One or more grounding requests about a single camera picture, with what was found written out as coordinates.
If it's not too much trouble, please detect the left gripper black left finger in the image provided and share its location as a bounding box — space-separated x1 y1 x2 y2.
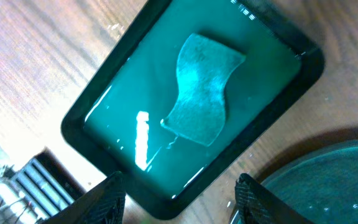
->
43 172 126 224

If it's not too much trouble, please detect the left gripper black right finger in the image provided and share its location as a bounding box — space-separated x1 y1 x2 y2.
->
235 173 313 224

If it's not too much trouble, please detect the green sponge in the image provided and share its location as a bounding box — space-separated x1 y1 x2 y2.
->
161 34 246 147

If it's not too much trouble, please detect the round dark green tray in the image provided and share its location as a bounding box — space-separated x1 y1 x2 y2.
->
228 138 358 224

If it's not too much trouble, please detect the dark green rectangular tray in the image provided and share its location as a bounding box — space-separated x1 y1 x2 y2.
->
61 0 324 220

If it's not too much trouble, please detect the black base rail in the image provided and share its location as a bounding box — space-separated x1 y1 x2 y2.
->
0 149 85 223

